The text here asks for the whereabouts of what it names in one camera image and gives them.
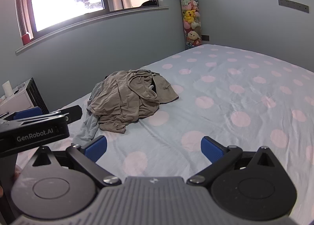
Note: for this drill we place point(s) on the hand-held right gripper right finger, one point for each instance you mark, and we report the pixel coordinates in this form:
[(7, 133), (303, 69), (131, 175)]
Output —
[(211, 150)]

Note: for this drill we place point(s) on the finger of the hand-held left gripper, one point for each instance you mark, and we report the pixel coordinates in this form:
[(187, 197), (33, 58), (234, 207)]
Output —
[(73, 113), (27, 113)]

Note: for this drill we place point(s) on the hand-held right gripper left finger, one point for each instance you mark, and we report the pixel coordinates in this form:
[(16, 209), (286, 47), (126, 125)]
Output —
[(97, 147)]

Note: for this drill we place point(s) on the taupe shirt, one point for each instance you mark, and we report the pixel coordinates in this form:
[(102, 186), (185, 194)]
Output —
[(127, 99)]

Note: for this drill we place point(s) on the white nightstand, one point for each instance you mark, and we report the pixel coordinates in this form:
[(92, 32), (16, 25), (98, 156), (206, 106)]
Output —
[(17, 99)]

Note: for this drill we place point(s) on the light grey-blue garment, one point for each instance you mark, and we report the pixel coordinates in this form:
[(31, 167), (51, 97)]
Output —
[(85, 129)]

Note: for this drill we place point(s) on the black slatted rack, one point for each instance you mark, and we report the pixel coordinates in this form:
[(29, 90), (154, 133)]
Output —
[(38, 95)]

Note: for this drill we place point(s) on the white paper roll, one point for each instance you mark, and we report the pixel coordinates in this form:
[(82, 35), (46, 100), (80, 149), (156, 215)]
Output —
[(7, 88)]

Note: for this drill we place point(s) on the pink polka dot bed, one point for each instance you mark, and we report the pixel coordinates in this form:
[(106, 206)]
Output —
[(220, 97)]

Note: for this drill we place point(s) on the red container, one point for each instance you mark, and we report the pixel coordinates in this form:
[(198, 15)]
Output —
[(25, 39)]

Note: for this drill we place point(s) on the grey window sill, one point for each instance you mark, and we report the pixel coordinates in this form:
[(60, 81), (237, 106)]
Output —
[(93, 17)]

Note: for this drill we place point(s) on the clear tube of plush toys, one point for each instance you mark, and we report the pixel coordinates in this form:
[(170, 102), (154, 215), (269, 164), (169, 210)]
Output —
[(191, 18)]

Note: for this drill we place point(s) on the dark cloth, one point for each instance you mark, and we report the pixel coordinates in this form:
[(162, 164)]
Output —
[(149, 3)]

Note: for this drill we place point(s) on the black wall socket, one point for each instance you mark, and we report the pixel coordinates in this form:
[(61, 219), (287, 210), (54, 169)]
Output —
[(205, 37)]

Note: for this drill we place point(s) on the grey wall plate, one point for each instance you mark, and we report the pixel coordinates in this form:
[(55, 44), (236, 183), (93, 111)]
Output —
[(293, 5)]

